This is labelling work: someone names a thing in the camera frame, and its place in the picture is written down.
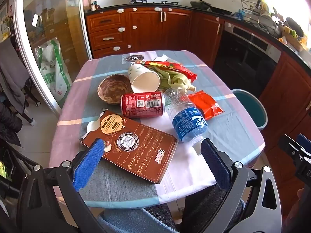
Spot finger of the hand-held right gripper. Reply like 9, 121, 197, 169
297, 133, 311, 156
278, 134, 304, 162

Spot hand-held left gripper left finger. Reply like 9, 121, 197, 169
17, 138, 106, 233

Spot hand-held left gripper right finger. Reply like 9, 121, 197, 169
200, 138, 282, 233

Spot clear bottle with blue label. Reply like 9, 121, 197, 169
163, 87, 209, 156

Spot brown cardboard box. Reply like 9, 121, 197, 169
79, 110, 178, 184

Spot teal grey bin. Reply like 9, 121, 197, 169
231, 89, 268, 130

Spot small orange-red snack packet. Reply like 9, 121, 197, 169
188, 90, 225, 121

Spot woven basket bowl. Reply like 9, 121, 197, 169
97, 74, 134, 105

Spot red drink can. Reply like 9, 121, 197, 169
121, 91, 166, 118

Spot pale green corn husks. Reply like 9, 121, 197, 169
152, 65, 197, 93

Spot white paper cup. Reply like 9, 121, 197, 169
128, 63, 161, 94

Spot red yellow snack bag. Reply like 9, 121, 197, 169
141, 61, 198, 83

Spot pink grey checked tablecloth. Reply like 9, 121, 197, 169
49, 50, 266, 209

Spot grey fabric chair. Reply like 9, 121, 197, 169
146, 184, 245, 233

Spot light blue fleece cloth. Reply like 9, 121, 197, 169
98, 207, 179, 233

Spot black padded jacket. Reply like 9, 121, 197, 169
0, 102, 23, 148

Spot green white plastic bag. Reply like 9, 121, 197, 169
35, 40, 72, 103

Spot black built-in oven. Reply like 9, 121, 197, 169
212, 22, 282, 97

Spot wicker fruit basket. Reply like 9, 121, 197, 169
279, 17, 308, 52

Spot grey coat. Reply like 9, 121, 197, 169
0, 37, 32, 107

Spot red-brown wooden kitchen cabinets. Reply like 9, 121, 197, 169
85, 5, 311, 224

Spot sliding glass door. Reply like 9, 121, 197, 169
13, 0, 93, 117

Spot black frying pan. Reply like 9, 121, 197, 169
210, 6, 232, 15

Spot black wok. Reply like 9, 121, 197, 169
190, 0, 212, 10

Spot black gas hob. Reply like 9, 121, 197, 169
129, 0, 179, 6

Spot black metal frame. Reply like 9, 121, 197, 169
0, 136, 30, 224

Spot wire dish rack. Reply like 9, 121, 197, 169
239, 0, 282, 37

